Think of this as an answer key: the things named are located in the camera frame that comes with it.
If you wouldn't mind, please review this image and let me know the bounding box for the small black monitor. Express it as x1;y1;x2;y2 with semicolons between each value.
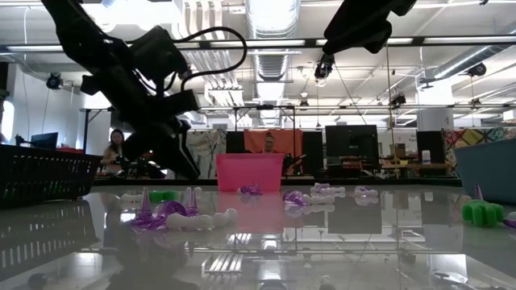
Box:
30;131;59;151
415;130;446;164

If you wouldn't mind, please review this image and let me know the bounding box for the floral patterned panel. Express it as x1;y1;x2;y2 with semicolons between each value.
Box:
185;129;227;180

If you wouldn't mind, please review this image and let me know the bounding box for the pink plastic bin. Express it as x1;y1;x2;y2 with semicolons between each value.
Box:
215;152;285;193

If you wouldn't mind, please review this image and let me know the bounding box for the green plastic Halloween toy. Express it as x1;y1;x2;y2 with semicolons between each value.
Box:
461;199;506;228
148;189;179;204

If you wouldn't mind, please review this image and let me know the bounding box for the blue plastic bin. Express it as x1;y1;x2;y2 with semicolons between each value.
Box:
454;139;516;205

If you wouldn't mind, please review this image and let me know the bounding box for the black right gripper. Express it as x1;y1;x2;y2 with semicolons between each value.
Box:
322;0;418;56

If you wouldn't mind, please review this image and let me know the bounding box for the overhead beam with light strips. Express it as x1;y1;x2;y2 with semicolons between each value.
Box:
0;35;516;52

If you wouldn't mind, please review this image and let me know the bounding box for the thin hanging cable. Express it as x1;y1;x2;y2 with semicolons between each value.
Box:
385;39;395;179

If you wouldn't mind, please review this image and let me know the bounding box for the silver round air duct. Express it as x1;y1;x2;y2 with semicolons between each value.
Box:
244;0;302;130
418;42;516;88

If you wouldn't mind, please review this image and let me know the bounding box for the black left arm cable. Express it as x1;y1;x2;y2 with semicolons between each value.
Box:
171;26;249;93

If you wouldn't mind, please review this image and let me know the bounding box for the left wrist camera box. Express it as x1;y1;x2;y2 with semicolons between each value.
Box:
128;26;191;81

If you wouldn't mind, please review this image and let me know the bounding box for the large black monitor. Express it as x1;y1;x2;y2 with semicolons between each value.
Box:
325;124;381;167

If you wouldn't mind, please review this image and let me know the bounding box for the person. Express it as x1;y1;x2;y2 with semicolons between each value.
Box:
100;128;127;175
261;131;280;155

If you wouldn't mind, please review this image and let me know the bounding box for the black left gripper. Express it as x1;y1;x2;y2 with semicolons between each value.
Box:
80;64;202;181

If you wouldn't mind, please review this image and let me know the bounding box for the black divider panel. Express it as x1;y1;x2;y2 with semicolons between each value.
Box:
302;130;324;177
225;130;246;155

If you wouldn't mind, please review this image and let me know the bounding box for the white building column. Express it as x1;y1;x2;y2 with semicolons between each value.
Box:
416;78;456;132

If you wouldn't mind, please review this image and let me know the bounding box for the colourful patchwork quilt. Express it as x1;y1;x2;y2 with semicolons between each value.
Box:
442;127;516;163

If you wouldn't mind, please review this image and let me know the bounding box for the orange cloth panel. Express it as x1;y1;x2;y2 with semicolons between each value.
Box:
243;128;304;159

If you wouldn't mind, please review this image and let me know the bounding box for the black mesh basket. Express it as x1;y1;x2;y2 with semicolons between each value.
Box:
0;143;102;209

